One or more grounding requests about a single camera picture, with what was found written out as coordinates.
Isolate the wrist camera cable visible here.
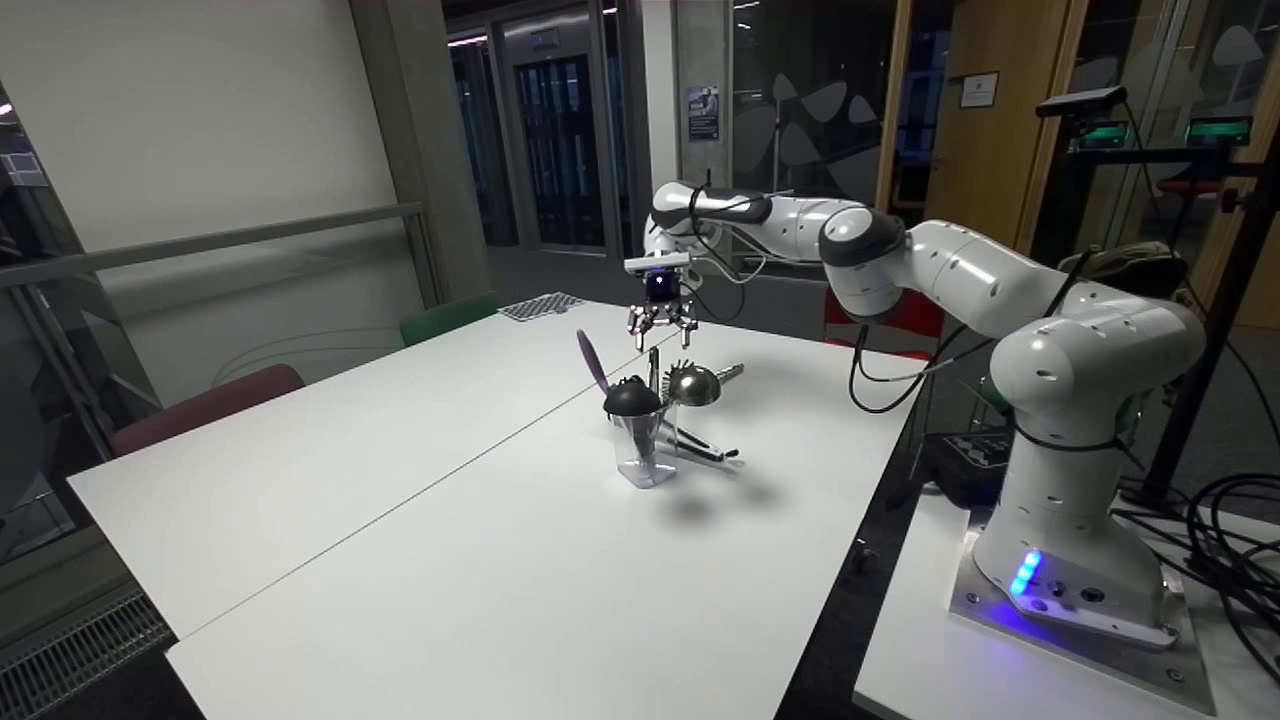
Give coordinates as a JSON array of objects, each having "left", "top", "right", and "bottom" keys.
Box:
[{"left": 685, "top": 216, "right": 774, "bottom": 295}]

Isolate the grey framed glass door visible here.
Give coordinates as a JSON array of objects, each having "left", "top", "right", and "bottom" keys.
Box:
[{"left": 493, "top": 9, "right": 633, "bottom": 262}]

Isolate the steel ladle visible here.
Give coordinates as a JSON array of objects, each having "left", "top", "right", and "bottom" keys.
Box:
[{"left": 659, "top": 364, "right": 726, "bottom": 414}]

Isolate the black plastic ladle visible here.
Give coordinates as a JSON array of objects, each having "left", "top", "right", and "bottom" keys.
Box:
[{"left": 598, "top": 376, "right": 668, "bottom": 426}]

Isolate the black equipment stand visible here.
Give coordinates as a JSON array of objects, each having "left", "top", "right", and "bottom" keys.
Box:
[{"left": 1037, "top": 80, "right": 1280, "bottom": 512}]

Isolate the green chair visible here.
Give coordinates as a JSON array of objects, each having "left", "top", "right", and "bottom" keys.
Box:
[{"left": 394, "top": 289, "right": 512, "bottom": 352}]

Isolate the white door sign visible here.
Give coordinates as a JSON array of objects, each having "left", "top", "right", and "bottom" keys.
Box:
[{"left": 956, "top": 71, "right": 999, "bottom": 116}]

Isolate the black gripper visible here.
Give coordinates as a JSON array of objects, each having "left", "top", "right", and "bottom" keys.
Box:
[{"left": 622, "top": 295, "right": 703, "bottom": 357}]

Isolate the metal floor grille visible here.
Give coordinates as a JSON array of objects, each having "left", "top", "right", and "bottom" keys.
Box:
[{"left": 0, "top": 585, "right": 180, "bottom": 720}]

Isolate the clear plastic utensil holder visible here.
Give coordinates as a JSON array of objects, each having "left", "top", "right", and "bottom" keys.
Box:
[{"left": 613, "top": 404, "right": 688, "bottom": 497}]

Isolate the green lit sign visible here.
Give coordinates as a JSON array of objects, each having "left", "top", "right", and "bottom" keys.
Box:
[
  {"left": 1079, "top": 122, "right": 1146, "bottom": 152},
  {"left": 1185, "top": 114, "right": 1250, "bottom": 152}
]

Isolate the small wall poster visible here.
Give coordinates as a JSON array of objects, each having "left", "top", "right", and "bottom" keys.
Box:
[{"left": 685, "top": 86, "right": 725, "bottom": 149}]

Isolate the wooden door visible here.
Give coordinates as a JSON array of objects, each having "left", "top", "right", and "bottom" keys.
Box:
[{"left": 926, "top": 0, "right": 1071, "bottom": 256}]

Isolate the purple handled utensil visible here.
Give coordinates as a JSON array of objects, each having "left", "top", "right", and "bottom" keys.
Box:
[{"left": 570, "top": 328, "right": 616, "bottom": 401}]

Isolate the black control box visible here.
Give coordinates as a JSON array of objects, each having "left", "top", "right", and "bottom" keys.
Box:
[{"left": 922, "top": 430, "right": 1016, "bottom": 512}]

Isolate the grey metal handrail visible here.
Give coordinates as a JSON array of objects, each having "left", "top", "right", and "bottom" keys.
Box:
[{"left": 0, "top": 195, "right": 432, "bottom": 295}]

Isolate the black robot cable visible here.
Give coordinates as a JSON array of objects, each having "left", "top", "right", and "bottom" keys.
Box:
[{"left": 842, "top": 316, "right": 994, "bottom": 421}]

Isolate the black cable bundle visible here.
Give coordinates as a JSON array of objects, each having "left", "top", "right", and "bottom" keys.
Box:
[{"left": 1115, "top": 473, "right": 1280, "bottom": 695}]

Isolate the dark red chair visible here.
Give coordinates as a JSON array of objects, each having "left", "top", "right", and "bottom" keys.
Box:
[{"left": 109, "top": 364, "right": 311, "bottom": 462}]

